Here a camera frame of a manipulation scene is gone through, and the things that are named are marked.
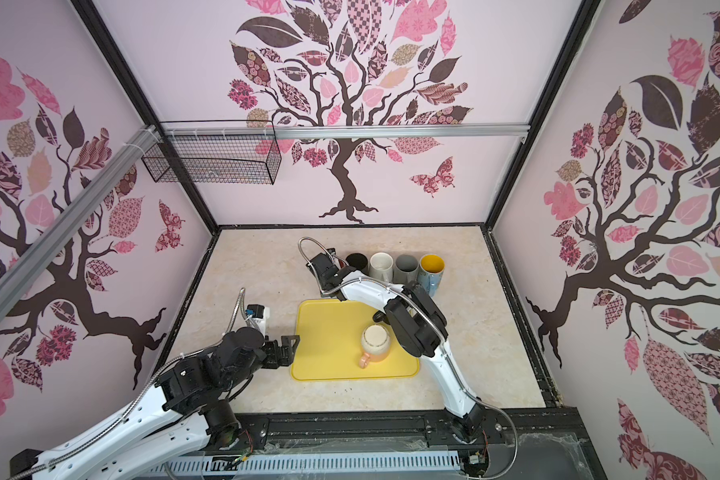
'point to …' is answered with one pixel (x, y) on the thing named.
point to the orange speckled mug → (376, 342)
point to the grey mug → (406, 269)
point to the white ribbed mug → (381, 266)
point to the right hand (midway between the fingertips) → (334, 278)
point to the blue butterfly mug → (431, 273)
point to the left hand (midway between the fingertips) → (284, 344)
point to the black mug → (358, 261)
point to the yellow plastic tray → (330, 345)
